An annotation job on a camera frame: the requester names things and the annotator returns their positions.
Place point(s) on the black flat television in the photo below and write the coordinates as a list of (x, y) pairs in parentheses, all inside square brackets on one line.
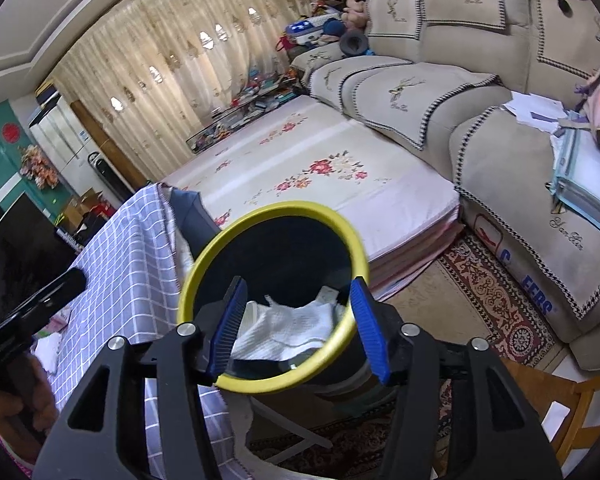
[(31, 255)]

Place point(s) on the long toy tray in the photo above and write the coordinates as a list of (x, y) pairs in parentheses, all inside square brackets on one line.
[(250, 106)]

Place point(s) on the wooden chair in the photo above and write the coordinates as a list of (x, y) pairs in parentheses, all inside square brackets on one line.
[(563, 407)]

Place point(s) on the blue checked tablecloth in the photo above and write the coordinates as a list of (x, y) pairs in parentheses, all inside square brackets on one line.
[(108, 426)]

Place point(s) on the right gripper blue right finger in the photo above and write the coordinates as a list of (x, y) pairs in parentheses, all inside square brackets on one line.
[(408, 360)]

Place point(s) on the person's left hand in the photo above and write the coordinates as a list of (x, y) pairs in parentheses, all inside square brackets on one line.
[(19, 440)]

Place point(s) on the cream patterned curtain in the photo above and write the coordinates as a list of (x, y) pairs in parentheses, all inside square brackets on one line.
[(152, 71)]

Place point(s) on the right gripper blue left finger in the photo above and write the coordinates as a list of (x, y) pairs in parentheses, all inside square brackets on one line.
[(191, 355)]

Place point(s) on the pink floral floor mat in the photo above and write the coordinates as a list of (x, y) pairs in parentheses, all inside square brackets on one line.
[(404, 211)]

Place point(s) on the white paper towel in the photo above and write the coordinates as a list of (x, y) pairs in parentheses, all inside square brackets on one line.
[(274, 332)]

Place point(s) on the white floor air conditioner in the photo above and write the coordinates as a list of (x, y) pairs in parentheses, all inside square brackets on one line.
[(62, 137)]

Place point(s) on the artificial flower bouquet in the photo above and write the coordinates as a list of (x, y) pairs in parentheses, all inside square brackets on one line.
[(35, 167)]

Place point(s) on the yellow-rimmed black trash bin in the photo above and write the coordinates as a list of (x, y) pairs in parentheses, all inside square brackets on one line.
[(288, 252)]

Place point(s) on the black tower fan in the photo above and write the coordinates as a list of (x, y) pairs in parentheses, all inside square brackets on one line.
[(109, 176)]

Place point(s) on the beige sofa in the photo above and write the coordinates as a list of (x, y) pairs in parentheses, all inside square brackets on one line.
[(437, 81)]

